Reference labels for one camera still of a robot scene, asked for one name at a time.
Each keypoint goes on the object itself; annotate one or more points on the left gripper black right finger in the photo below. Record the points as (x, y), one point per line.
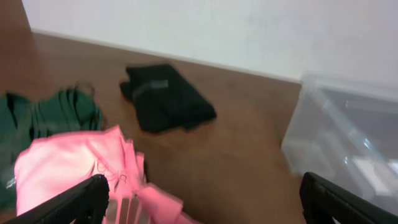
(324, 202)

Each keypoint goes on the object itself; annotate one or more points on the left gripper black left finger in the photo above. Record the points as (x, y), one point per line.
(85, 203)

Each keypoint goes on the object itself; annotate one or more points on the pink garment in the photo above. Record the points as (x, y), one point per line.
(53, 165)

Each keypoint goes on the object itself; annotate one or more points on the clear plastic storage bin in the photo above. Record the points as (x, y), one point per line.
(346, 132)

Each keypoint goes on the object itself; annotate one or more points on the green folded garment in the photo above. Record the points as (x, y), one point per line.
(23, 121)

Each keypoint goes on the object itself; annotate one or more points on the black folded garment with tape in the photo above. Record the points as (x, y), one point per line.
(164, 100)

